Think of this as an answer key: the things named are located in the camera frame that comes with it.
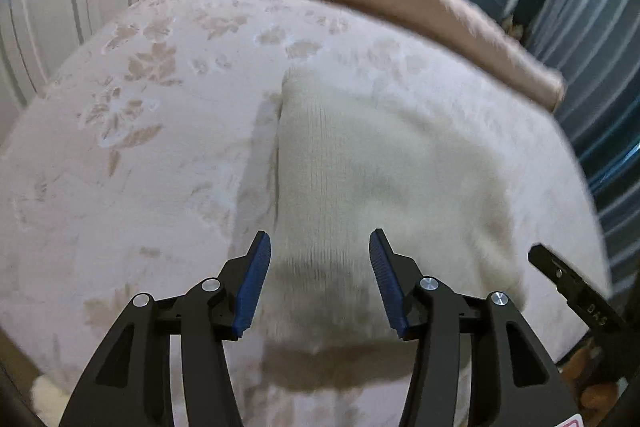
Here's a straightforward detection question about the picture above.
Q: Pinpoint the person's right hand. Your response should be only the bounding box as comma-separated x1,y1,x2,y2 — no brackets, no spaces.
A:
560,340,622,423

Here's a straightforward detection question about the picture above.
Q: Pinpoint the striped blue rug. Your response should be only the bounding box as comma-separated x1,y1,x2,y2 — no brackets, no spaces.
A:
525,0,639,305

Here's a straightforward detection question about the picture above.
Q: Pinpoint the cream knit sweater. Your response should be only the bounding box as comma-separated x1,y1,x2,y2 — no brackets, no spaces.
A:
257,68,526,352

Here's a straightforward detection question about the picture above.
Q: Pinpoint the white floral bedspread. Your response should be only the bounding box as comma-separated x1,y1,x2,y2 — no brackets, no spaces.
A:
1,0,611,426

